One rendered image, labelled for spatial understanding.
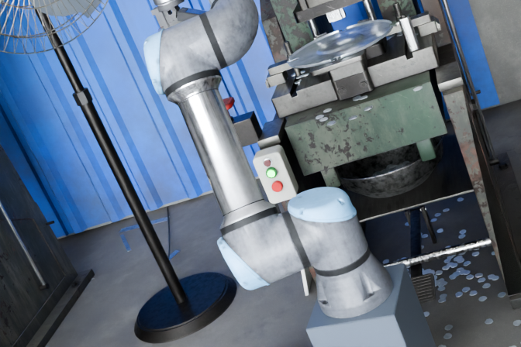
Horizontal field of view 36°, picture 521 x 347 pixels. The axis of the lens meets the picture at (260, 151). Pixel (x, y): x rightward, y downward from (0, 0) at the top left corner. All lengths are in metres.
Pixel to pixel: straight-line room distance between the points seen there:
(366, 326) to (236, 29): 0.62
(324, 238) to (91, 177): 2.47
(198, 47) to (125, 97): 2.14
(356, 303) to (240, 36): 0.56
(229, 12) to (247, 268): 0.49
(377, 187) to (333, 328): 0.74
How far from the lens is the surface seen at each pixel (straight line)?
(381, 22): 2.18
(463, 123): 2.01
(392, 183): 2.22
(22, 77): 3.83
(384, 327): 1.55
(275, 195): 2.05
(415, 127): 2.07
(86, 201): 3.96
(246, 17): 1.58
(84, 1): 2.53
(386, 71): 2.11
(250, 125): 2.08
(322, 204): 1.49
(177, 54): 1.55
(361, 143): 2.09
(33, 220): 3.36
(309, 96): 2.15
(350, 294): 1.54
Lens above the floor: 1.27
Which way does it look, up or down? 18 degrees down
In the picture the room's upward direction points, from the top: 23 degrees counter-clockwise
